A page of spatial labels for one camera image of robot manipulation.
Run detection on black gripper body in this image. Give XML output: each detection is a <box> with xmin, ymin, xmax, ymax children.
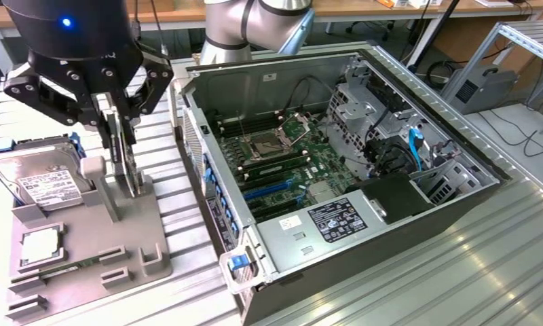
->
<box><xmin>2</xmin><ymin>0</ymin><xmax>146</xmax><ymax>95</ymax></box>

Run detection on green graphics card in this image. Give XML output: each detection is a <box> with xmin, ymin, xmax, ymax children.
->
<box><xmin>100</xmin><ymin>101</ymin><xmax>146</xmax><ymax>200</ymax></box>

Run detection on CPU socket locking lever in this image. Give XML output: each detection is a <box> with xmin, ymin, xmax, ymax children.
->
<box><xmin>237</xmin><ymin>110</ymin><xmax>251</xmax><ymax>145</ymax></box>

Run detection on hard disk drive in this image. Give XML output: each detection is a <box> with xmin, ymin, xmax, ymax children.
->
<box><xmin>0</xmin><ymin>142</ymin><xmax>98</xmax><ymax>209</ymax></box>

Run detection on metal CPU socket cover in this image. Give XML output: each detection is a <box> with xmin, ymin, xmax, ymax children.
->
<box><xmin>273</xmin><ymin>113</ymin><xmax>313</xmax><ymax>147</ymax></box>

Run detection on CPU socket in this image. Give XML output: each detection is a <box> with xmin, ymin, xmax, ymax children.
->
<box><xmin>247</xmin><ymin>132</ymin><xmax>292</xmax><ymax>161</ymax></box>

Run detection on green RAM stick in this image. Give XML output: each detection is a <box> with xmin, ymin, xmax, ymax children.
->
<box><xmin>39</xmin><ymin>257</ymin><xmax>104</xmax><ymax>278</ymax></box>
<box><xmin>243</xmin><ymin>158</ymin><xmax>312</xmax><ymax>180</ymax></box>

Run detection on blue card retainer clips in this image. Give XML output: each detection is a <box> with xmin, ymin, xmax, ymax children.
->
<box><xmin>201</xmin><ymin>151</ymin><xmax>243</xmax><ymax>240</ymax></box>

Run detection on black expansion slot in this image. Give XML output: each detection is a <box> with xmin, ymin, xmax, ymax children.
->
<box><xmin>249</xmin><ymin>197</ymin><xmax>300</xmax><ymax>214</ymax></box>
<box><xmin>253</xmin><ymin>203</ymin><xmax>304</xmax><ymax>221</ymax></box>
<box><xmin>244</xmin><ymin>171</ymin><xmax>299</xmax><ymax>189</ymax></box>

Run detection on blue expansion slot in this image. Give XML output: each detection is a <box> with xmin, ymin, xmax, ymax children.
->
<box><xmin>243</xmin><ymin>181</ymin><xmax>295</xmax><ymax>202</ymax></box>

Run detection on silver disk bay cage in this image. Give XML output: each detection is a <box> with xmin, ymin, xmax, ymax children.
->
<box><xmin>324</xmin><ymin>56</ymin><xmax>421</xmax><ymax>179</ymax></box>

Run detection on CPU chip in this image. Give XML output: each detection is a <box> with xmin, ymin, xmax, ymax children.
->
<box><xmin>20</xmin><ymin>229</ymin><xmax>64</xmax><ymax>268</ymax></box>

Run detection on grey parts rack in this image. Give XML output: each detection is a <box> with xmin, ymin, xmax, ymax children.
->
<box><xmin>4</xmin><ymin>155</ymin><xmax>176</xmax><ymax>322</ymax></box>

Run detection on silver chipset heatsink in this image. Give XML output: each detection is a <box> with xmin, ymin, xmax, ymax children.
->
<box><xmin>307</xmin><ymin>181</ymin><xmax>347</xmax><ymax>200</ymax></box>

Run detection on black star chair base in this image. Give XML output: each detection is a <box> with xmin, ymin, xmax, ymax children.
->
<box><xmin>325</xmin><ymin>18</ymin><xmax>396</xmax><ymax>35</ymax></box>

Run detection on grey power supply unit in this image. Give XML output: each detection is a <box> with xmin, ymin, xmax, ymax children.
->
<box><xmin>255</xmin><ymin>189</ymin><xmax>389</xmax><ymax>276</ymax></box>

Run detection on blue case latch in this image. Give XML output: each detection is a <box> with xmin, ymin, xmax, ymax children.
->
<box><xmin>225</xmin><ymin>255</ymin><xmax>248</xmax><ymax>272</ymax></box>

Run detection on black slanted pole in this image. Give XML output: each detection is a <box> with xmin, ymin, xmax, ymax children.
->
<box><xmin>409</xmin><ymin>0</ymin><xmax>462</xmax><ymax>69</ymax></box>

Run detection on silver perforated disk bay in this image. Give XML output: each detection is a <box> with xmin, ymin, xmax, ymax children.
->
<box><xmin>409</xmin><ymin>158</ymin><xmax>502</xmax><ymax>206</ymax></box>

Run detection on open black PC case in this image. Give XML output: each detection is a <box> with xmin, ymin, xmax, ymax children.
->
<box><xmin>165</xmin><ymin>42</ymin><xmax>514</xmax><ymax>324</ymax></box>

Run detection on wooden desk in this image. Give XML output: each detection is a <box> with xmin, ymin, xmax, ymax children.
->
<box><xmin>0</xmin><ymin>0</ymin><xmax>543</xmax><ymax>77</ymax></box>

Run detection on thin cable with silver plug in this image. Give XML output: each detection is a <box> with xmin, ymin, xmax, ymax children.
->
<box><xmin>149</xmin><ymin>0</ymin><xmax>169</xmax><ymax>55</ymax></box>

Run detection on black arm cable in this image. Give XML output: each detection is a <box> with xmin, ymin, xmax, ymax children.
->
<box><xmin>240</xmin><ymin>0</ymin><xmax>257</xmax><ymax>47</ymax></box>

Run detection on black SATA wire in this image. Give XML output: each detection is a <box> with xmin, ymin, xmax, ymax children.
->
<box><xmin>288</xmin><ymin>77</ymin><xmax>341</xmax><ymax>115</ymax></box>

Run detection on black power wire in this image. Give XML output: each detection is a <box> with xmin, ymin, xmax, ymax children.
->
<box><xmin>364</xmin><ymin>98</ymin><xmax>391</xmax><ymax>179</ymax></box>

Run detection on blue SATA wire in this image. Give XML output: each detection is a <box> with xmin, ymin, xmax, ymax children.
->
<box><xmin>407</xmin><ymin>126</ymin><xmax>431</xmax><ymax>175</ymax></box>

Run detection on grey box with black handle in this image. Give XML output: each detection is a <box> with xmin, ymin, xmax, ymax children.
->
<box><xmin>441</xmin><ymin>66</ymin><xmax>521</xmax><ymax>115</ymax></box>

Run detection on aluminium profile frame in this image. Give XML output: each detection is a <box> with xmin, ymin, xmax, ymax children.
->
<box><xmin>441</xmin><ymin>18</ymin><xmax>543</xmax><ymax>107</ymax></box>

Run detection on long black loose cable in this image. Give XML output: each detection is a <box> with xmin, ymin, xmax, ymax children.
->
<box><xmin>477</xmin><ymin>110</ymin><xmax>543</xmax><ymax>160</ymax></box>

